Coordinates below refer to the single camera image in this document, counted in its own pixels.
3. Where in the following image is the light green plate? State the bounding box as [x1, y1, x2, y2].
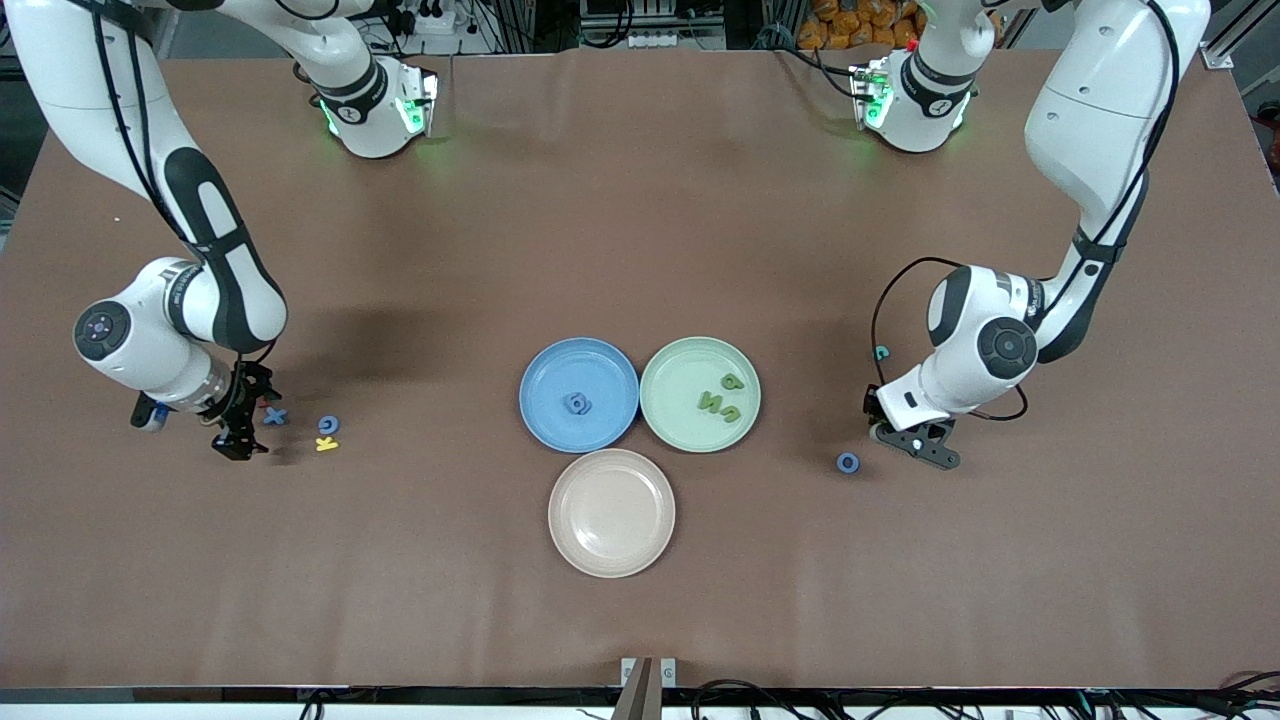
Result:
[639, 336, 762, 454]

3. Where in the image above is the beige plate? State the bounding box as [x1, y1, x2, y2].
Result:
[547, 448, 677, 580]

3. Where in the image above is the blue plate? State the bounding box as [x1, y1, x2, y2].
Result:
[518, 337, 641, 454]

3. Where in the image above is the pile of orange fruit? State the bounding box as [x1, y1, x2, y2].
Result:
[797, 0, 926, 51]

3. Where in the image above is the power strip with plugs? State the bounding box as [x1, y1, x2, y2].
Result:
[385, 0, 463, 36]

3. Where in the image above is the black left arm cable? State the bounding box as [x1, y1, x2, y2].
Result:
[870, 0, 1183, 423]

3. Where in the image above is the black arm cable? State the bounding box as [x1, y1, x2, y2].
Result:
[90, 0, 276, 366]
[870, 0, 1183, 423]

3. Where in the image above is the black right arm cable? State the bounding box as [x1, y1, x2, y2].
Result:
[90, 0, 276, 366]

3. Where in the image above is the black cable loop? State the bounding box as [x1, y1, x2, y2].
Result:
[690, 679, 801, 720]

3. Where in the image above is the grey metal bracket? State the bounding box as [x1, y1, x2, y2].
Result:
[620, 657, 678, 689]

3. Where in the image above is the brown angled post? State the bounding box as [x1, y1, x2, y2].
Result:
[610, 657, 657, 720]

